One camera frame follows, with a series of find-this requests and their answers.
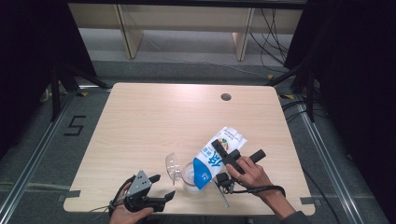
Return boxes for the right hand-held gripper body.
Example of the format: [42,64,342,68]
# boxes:
[213,148,267,208]

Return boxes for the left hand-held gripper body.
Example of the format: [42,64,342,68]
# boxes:
[123,170,167,214]

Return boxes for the white and blue bag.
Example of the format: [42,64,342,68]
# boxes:
[192,125,248,191]

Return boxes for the clear glass jar with lid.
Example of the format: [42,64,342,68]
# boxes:
[164,151,201,196]

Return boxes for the person's right hand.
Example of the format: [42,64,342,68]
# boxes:
[225,156,276,201]

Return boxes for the person's left hand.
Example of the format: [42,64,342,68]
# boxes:
[108,182,155,224]

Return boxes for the grey tape strip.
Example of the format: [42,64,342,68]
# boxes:
[300,196,322,206]
[57,189,82,203]

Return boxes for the black metal stand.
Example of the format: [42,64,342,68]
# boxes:
[264,61,316,123]
[49,61,112,122]

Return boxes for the black curtain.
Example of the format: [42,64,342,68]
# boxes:
[283,0,396,224]
[0,0,98,158]

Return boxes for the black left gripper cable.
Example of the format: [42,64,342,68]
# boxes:
[107,175,137,218]

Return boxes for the thin grey cable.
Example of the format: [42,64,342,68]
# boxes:
[88,196,130,217]

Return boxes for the black floor cables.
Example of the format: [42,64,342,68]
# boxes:
[280,98,329,124]

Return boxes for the long black floor cable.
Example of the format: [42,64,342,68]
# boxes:
[300,167,344,224]

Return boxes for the aluminium floor rail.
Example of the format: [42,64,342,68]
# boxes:
[294,95,364,224]
[0,91,78,220]

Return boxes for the bundle of black cables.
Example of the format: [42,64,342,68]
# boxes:
[249,7,291,75]

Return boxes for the light wooden furniture frame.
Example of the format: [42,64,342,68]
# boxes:
[67,3,304,62]

